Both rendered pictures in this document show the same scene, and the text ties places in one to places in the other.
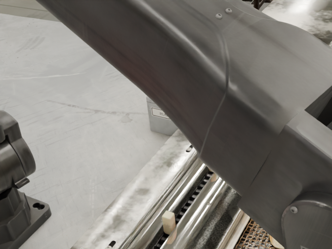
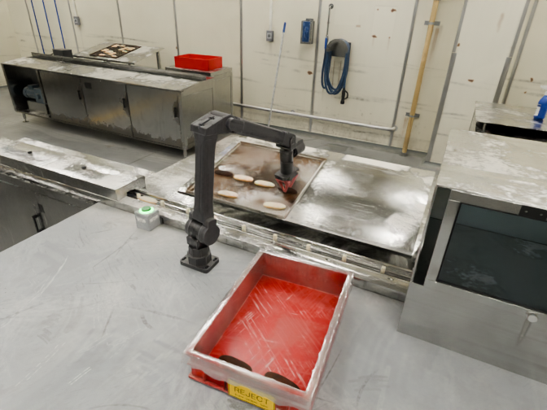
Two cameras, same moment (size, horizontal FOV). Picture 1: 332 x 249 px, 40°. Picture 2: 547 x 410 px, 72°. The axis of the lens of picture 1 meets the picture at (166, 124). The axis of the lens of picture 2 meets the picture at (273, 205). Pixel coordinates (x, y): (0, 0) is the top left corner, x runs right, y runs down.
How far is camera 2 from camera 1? 1.47 m
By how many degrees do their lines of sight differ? 80
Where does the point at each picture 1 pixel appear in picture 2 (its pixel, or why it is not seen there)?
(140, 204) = not seen: hidden behind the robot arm
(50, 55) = (20, 275)
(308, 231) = (292, 141)
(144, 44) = (275, 134)
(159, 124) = (152, 224)
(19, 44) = not seen: outside the picture
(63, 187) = (179, 250)
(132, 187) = not seen: hidden behind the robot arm
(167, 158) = (183, 218)
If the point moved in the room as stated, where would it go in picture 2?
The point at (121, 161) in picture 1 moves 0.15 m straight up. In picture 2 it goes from (168, 237) to (164, 205)
